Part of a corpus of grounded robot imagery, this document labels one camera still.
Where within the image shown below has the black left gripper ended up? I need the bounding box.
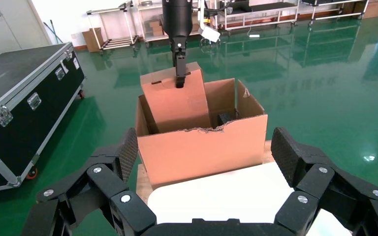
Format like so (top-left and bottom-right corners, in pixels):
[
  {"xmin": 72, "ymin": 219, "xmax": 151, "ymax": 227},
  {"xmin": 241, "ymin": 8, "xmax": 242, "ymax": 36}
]
[{"xmin": 161, "ymin": 0, "xmax": 193, "ymax": 89}]

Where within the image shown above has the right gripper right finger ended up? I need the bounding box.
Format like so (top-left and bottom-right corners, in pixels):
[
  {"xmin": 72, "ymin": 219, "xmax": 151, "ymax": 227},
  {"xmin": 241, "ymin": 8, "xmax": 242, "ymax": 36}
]
[{"xmin": 270, "ymin": 127, "xmax": 378, "ymax": 236}]

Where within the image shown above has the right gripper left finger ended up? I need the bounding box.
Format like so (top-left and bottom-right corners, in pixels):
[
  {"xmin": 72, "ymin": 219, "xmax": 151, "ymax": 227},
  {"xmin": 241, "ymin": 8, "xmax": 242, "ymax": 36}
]
[{"xmin": 19, "ymin": 127, "xmax": 158, "ymax": 236}]

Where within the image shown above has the small plain cardboard box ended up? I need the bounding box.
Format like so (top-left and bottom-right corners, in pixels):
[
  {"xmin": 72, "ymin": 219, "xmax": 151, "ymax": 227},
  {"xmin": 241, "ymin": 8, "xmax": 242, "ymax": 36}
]
[{"xmin": 140, "ymin": 61, "xmax": 212, "ymax": 134}]

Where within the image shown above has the big open cardboard box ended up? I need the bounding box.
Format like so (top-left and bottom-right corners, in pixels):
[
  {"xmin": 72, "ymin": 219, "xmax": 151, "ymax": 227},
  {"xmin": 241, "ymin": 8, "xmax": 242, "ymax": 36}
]
[{"xmin": 134, "ymin": 78, "xmax": 269, "ymax": 190}]

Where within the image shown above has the low metal tube rack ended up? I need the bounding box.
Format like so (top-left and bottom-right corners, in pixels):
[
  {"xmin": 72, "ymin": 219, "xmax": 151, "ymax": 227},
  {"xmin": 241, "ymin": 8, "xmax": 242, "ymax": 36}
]
[{"xmin": 86, "ymin": 1, "xmax": 140, "ymax": 51}]

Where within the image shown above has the metal shelf unit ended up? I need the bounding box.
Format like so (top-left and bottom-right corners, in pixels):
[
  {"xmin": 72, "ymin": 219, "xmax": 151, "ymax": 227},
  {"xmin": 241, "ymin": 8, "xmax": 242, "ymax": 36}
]
[{"xmin": 136, "ymin": 0, "xmax": 203, "ymax": 43}]

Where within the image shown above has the black equipment on workbench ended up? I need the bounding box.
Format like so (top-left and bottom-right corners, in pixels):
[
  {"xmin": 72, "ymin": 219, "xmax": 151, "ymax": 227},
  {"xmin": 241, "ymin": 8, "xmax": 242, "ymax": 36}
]
[{"xmin": 220, "ymin": 0, "xmax": 252, "ymax": 15}]

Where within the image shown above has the long metal workbench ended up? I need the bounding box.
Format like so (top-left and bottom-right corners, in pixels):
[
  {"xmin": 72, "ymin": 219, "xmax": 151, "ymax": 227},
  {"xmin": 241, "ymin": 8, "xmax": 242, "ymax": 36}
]
[{"xmin": 220, "ymin": 1, "xmax": 301, "ymax": 31}]

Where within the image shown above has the black aluminium-edged flight case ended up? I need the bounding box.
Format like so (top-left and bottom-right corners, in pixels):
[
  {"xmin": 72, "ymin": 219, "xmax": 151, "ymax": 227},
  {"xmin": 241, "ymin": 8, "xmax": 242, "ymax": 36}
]
[{"xmin": 0, "ymin": 42, "xmax": 86, "ymax": 195}]

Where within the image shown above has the grey double door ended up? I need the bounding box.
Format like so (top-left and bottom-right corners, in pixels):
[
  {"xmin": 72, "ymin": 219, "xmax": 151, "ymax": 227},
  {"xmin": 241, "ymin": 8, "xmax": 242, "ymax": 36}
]
[{"xmin": 0, "ymin": 0, "xmax": 52, "ymax": 56}]

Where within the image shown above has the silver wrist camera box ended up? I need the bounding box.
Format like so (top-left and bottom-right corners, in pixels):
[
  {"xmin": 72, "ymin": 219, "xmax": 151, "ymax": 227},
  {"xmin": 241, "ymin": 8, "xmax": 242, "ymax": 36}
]
[{"xmin": 198, "ymin": 0, "xmax": 221, "ymax": 43}]

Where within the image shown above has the brown carton by wall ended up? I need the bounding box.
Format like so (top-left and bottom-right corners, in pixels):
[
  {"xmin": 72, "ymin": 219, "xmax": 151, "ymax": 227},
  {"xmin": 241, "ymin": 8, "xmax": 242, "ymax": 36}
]
[{"xmin": 82, "ymin": 28, "xmax": 105, "ymax": 53}]

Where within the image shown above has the metal tube frame rack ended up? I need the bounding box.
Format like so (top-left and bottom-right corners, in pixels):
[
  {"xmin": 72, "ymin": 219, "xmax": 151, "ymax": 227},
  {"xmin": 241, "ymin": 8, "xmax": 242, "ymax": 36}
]
[{"xmin": 301, "ymin": 0, "xmax": 371, "ymax": 26}]

